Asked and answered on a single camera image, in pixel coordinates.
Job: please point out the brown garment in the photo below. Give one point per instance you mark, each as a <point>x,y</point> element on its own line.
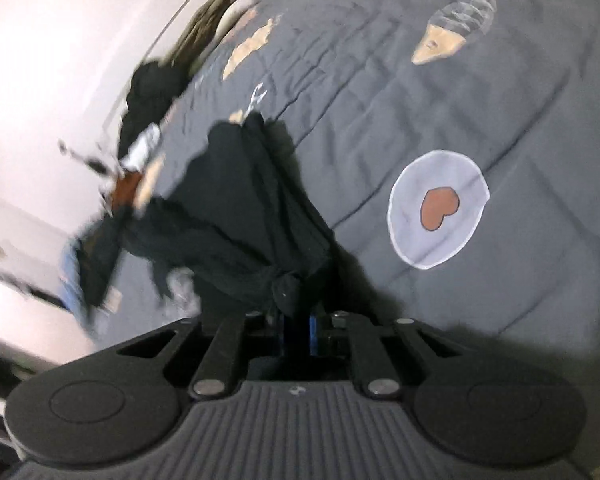
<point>125,187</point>

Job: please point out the black hoodie with grey print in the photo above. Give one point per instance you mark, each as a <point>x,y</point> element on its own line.
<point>240,210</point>

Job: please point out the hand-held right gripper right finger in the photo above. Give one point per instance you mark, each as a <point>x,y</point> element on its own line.
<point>314,332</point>

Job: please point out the grey printed blanket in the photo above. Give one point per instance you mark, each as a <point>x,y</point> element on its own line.
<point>405,100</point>

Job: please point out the white garment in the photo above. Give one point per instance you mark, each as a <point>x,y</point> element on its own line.
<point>141,149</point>

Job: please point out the white pillow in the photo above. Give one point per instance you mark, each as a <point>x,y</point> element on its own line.
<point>237,15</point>

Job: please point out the dark crumpled clothes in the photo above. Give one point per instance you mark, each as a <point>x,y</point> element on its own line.
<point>102,255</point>

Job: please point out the light blue cloth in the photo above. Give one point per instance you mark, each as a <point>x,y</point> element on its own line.
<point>72,285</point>

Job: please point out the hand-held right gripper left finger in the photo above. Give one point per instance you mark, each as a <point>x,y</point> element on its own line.
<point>283,332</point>

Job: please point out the black jacket pile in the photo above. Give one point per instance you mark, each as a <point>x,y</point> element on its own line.
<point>152,90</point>

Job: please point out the brown furry cloth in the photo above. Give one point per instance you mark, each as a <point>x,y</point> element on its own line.
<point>205,17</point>

